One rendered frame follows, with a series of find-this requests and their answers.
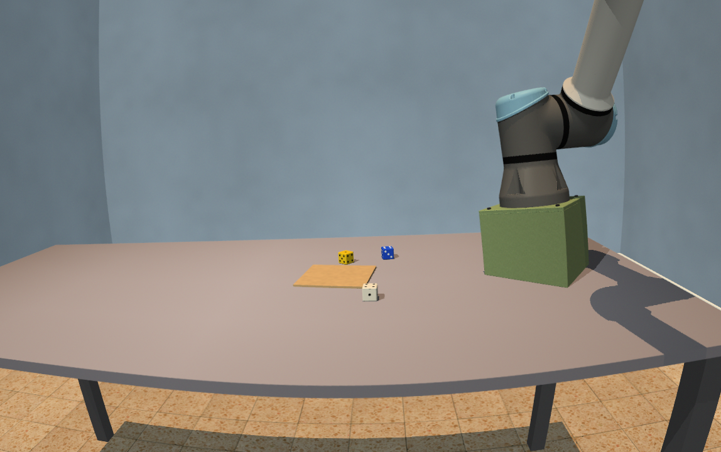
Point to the tan mat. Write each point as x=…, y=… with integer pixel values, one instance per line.
x=335, y=276

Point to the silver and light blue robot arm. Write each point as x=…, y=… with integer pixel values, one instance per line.
x=533, y=124

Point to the grey die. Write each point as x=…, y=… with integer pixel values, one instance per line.
x=369, y=292

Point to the blue die with white pips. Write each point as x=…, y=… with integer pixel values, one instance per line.
x=387, y=252

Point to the yellow die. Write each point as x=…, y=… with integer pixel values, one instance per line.
x=346, y=257

